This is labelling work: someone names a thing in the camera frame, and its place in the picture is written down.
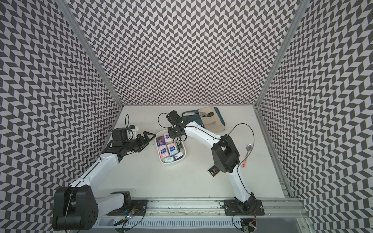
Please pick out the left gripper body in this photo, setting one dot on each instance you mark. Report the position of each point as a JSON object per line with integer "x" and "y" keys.
{"x": 132, "y": 144}

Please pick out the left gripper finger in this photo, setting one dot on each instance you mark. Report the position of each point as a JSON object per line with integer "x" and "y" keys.
{"x": 147, "y": 136}
{"x": 142, "y": 147}

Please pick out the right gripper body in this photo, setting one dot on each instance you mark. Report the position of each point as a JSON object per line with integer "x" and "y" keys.
{"x": 173, "y": 133}

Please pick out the pink white tissue pack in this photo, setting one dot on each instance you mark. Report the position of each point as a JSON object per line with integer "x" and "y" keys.
{"x": 167, "y": 138}

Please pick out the purple tissue pack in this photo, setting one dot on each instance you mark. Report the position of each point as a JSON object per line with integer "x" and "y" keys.
{"x": 160, "y": 141}

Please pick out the white storage box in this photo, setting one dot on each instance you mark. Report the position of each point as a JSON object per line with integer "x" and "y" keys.
{"x": 180, "y": 145}

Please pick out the pale blue pink pack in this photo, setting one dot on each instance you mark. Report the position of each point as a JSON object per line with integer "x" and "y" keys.
{"x": 173, "y": 149}

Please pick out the light blue tissue pack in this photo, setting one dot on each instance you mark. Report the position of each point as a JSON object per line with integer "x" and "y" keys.
{"x": 169, "y": 159}

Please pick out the black tissue pack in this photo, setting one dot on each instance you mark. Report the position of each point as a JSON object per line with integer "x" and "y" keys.
{"x": 213, "y": 171}

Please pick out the blue Tempo pack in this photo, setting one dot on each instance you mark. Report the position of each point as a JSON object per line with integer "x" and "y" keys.
{"x": 178, "y": 156}

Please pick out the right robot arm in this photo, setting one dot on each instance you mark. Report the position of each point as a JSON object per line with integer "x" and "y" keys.
{"x": 226, "y": 158}

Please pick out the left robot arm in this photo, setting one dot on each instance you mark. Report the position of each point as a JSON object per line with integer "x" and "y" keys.
{"x": 76, "y": 206}

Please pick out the teal tray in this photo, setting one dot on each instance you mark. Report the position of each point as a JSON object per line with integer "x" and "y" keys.
{"x": 197, "y": 119}

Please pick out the dark metal spoon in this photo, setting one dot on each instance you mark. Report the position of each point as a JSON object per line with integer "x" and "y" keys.
{"x": 203, "y": 114}

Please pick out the beige cloth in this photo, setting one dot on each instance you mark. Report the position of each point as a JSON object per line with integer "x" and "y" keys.
{"x": 213, "y": 123}

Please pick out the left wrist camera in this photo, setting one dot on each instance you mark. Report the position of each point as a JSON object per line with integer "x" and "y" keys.
{"x": 121, "y": 136}

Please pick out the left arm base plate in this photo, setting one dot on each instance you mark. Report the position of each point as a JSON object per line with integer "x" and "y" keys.
{"x": 140, "y": 206}

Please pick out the pink handled silver spoon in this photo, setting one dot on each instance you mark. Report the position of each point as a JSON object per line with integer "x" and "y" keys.
{"x": 249, "y": 149}

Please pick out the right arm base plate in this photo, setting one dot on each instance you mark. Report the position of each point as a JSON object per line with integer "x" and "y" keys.
{"x": 235, "y": 207}

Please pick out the aluminium front rail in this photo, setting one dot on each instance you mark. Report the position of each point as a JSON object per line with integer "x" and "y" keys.
{"x": 217, "y": 207}

